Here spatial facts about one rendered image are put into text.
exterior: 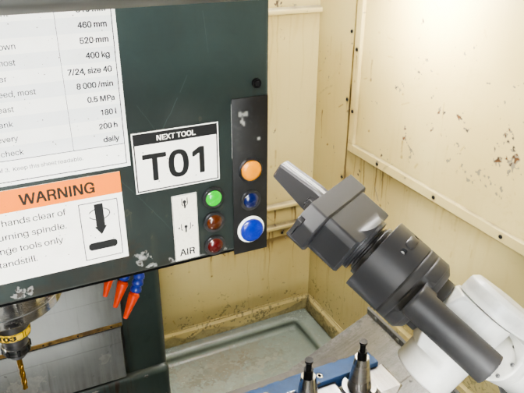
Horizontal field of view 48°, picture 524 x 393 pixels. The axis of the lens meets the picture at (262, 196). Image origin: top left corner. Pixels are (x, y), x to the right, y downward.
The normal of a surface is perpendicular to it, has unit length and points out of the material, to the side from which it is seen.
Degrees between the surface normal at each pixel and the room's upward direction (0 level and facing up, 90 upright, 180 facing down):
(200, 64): 90
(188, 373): 0
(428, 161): 90
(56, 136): 90
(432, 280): 39
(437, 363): 63
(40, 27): 90
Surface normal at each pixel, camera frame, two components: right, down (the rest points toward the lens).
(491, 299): -0.49, -0.19
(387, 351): -0.37, -0.74
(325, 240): -0.56, 0.36
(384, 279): -0.38, 0.10
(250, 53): 0.43, 0.40
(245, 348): 0.00, -0.90
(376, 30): -0.90, 0.19
